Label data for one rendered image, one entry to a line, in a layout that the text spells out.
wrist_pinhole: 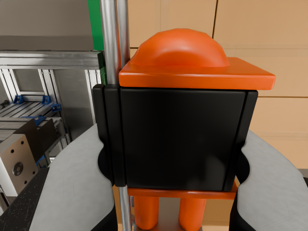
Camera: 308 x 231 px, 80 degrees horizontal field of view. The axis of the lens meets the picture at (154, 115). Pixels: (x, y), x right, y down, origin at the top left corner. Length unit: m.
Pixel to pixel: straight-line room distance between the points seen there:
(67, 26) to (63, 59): 0.29
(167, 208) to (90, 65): 1.07
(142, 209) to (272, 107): 0.87
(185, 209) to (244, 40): 0.73
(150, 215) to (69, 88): 1.17
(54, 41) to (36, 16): 0.17
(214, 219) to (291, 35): 0.71
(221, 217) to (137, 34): 0.65
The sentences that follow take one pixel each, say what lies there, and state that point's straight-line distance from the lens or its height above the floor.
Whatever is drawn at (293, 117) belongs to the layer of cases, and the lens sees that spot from 1.05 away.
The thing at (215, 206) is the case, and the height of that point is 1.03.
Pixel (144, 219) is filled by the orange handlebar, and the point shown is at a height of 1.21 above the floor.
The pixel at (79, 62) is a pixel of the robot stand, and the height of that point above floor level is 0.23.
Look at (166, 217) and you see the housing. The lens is 0.20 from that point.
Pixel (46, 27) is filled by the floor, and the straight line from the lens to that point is 1.51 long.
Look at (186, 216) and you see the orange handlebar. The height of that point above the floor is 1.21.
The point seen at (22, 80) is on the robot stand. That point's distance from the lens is 1.44.
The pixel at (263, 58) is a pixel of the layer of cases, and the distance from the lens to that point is 0.88.
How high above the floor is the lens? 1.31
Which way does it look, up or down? 63 degrees down
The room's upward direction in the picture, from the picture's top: 176 degrees counter-clockwise
